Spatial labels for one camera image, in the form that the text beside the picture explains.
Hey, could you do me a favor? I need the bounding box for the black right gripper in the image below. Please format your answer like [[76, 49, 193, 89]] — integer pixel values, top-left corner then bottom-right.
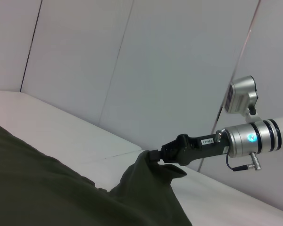
[[149, 133, 230, 166]]

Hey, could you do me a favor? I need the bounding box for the right arm gripper cable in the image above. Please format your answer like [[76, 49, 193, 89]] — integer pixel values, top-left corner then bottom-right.
[[226, 152, 262, 172]]

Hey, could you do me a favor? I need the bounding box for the dark green shirt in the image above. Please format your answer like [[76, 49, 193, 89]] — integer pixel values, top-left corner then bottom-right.
[[0, 119, 193, 226]]

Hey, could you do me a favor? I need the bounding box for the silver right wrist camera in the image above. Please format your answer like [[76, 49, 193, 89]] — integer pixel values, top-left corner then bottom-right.
[[225, 75, 260, 123]]

